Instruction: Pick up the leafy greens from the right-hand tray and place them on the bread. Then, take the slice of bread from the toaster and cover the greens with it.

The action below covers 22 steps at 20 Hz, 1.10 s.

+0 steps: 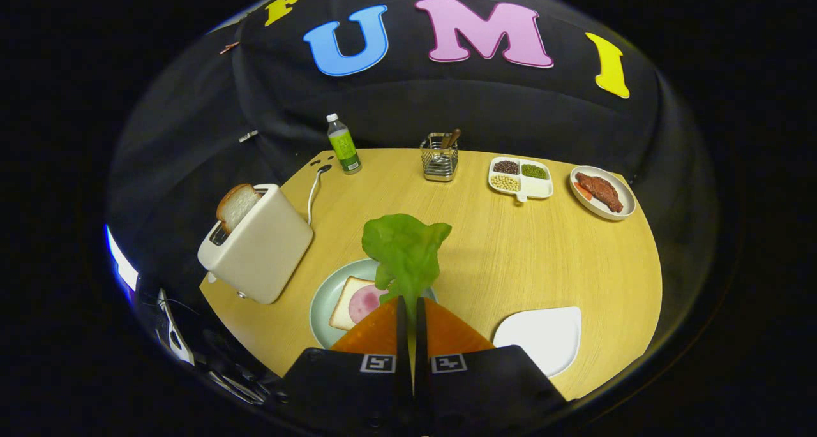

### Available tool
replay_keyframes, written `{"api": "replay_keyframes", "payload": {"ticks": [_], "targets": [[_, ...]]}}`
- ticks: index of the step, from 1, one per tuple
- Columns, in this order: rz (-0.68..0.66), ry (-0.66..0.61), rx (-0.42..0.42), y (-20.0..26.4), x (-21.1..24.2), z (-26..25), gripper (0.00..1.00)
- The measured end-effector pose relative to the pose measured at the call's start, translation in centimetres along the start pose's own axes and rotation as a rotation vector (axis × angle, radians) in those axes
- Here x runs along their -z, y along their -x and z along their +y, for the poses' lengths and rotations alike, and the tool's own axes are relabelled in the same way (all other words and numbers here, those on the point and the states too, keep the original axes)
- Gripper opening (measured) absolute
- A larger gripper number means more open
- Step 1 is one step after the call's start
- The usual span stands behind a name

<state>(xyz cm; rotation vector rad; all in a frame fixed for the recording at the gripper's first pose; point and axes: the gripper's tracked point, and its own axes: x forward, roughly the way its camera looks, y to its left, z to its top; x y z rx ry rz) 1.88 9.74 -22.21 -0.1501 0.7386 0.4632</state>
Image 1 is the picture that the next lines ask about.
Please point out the black backdrop cloth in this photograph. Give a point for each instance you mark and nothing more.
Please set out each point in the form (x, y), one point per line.
(447, 105)

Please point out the green lettuce leaf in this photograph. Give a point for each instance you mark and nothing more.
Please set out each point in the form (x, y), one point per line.
(405, 249)

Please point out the toasted bread slice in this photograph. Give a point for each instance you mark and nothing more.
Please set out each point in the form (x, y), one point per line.
(236, 206)

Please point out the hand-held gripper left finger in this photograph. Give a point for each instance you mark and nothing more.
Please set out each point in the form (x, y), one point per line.
(344, 392)

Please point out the white framed device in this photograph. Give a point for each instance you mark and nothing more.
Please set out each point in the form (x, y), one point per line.
(175, 335)

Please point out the white divided dish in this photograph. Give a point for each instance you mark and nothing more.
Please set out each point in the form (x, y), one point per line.
(537, 188)

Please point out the pile of brown beans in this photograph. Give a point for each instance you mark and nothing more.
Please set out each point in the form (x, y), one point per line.
(506, 167)

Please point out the brown steak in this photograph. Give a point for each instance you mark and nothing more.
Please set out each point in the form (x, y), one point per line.
(599, 191)

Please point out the bread slice under ham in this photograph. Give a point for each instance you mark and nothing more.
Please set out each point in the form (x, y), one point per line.
(343, 312)

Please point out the white round plate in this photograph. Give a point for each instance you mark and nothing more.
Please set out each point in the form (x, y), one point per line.
(614, 177)

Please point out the lit screen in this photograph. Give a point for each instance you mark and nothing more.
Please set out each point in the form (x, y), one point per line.
(121, 261)

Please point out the pink ham slice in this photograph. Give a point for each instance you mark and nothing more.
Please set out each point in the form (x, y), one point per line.
(364, 303)

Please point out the green label plastic bottle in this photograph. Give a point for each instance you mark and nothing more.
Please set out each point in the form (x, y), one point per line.
(343, 147)

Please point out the light green round plate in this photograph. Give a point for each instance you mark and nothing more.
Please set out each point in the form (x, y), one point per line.
(324, 296)

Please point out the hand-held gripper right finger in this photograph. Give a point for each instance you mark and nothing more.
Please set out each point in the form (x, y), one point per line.
(485, 386)

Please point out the pile of green beans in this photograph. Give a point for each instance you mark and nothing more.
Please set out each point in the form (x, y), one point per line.
(534, 171)

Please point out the white clip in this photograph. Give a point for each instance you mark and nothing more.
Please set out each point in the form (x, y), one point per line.
(247, 136)

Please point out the white toaster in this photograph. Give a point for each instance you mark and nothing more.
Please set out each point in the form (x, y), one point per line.
(262, 252)

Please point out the white leaf shaped plate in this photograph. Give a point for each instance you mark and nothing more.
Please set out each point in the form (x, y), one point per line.
(542, 335)

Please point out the pile of yellow beans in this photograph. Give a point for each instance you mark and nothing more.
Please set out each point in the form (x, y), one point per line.
(505, 182)

